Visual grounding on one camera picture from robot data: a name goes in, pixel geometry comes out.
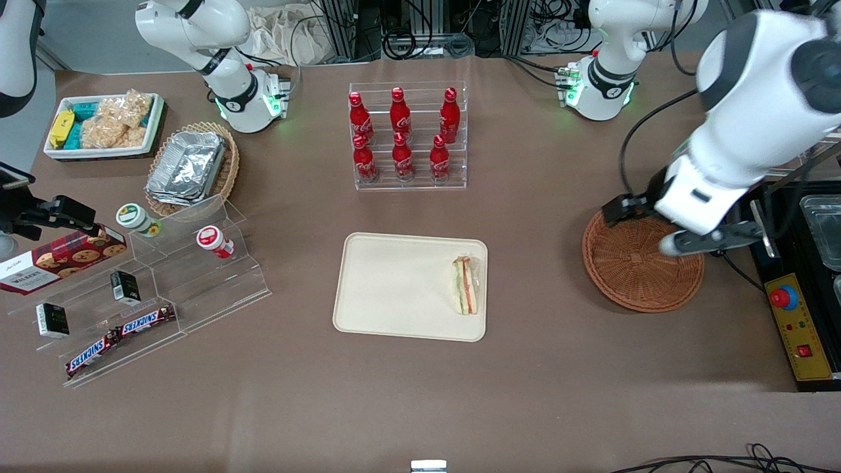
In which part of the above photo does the teal snack packet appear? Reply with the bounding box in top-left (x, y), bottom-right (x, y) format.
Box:
top-left (69, 99), bottom-right (101, 150)

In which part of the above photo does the round brown wicker basket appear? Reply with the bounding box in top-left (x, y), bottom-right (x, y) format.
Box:
top-left (581, 205), bottom-right (705, 314)

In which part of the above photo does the aluminium foil container stack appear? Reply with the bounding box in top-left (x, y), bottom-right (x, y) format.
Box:
top-left (145, 130), bottom-right (227, 208)

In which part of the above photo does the green lid white cup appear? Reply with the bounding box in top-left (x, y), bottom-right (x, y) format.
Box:
top-left (116, 203), bottom-right (162, 238)

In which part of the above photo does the black coiled cable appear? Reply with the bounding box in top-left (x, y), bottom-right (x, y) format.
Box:
top-left (383, 28), bottom-right (429, 60)

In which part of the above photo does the clear rice cracker bag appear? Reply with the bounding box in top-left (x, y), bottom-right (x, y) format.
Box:
top-left (99, 90), bottom-right (155, 130)
top-left (80, 115), bottom-right (149, 150)

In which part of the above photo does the oval light wicker basket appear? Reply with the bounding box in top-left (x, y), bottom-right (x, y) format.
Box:
top-left (145, 121), bottom-right (240, 219)

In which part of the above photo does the black control box yellow panel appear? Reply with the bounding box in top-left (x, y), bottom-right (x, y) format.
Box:
top-left (749, 181), bottom-right (841, 393)

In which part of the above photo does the clear acrylic stepped stand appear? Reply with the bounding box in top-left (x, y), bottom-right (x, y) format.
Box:
top-left (5, 194), bottom-right (273, 388)

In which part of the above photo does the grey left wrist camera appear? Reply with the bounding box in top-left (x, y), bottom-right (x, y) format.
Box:
top-left (659, 220), bottom-right (767, 258)

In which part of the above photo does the beige plastic tray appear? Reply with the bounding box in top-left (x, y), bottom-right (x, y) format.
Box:
top-left (332, 232), bottom-right (489, 343)

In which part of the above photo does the aluminium frame post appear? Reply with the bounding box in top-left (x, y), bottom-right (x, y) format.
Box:
top-left (501, 0), bottom-right (534, 57)
top-left (319, 0), bottom-right (370, 64)

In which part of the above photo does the black floor cable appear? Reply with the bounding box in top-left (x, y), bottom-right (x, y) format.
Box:
top-left (610, 443), bottom-right (841, 473)

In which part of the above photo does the black arm base cable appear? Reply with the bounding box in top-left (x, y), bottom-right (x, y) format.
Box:
top-left (505, 55), bottom-right (567, 89)

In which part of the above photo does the red tartan cookie box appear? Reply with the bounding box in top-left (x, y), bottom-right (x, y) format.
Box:
top-left (0, 225), bottom-right (128, 296)

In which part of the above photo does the clear acrylic bottle rack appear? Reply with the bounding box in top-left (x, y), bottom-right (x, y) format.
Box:
top-left (348, 81), bottom-right (468, 192)

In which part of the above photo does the red lid white cup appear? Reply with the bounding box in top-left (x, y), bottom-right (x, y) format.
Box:
top-left (196, 225), bottom-right (235, 259)

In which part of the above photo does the Snickers chocolate bar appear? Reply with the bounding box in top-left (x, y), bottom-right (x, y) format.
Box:
top-left (116, 305), bottom-right (177, 338)
top-left (65, 330), bottom-right (123, 379)

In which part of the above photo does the red cola bottle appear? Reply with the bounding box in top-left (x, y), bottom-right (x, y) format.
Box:
top-left (392, 131), bottom-right (415, 183)
top-left (348, 91), bottom-right (375, 145)
top-left (353, 134), bottom-right (379, 184)
top-left (390, 86), bottom-right (413, 139)
top-left (439, 87), bottom-right (461, 143)
top-left (430, 134), bottom-right (452, 182)

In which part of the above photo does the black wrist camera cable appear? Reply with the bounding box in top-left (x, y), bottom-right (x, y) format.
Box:
top-left (618, 89), bottom-right (699, 200)

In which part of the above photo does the yellow snack packet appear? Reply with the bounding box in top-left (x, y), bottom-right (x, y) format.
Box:
top-left (49, 110), bottom-right (76, 149)

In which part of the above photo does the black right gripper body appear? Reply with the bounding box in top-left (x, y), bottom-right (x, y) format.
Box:
top-left (0, 191), bottom-right (48, 241)

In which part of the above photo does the triangle sandwich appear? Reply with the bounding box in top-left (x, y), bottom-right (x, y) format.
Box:
top-left (451, 256), bottom-right (482, 316)

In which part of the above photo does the white rectangular bin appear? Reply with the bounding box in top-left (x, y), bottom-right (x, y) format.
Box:
top-left (43, 92), bottom-right (165, 162)

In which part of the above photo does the small black box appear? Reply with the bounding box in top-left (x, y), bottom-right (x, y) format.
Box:
top-left (35, 302), bottom-right (70, 340)
top-left (110, 269), bottom-right (141, 307)

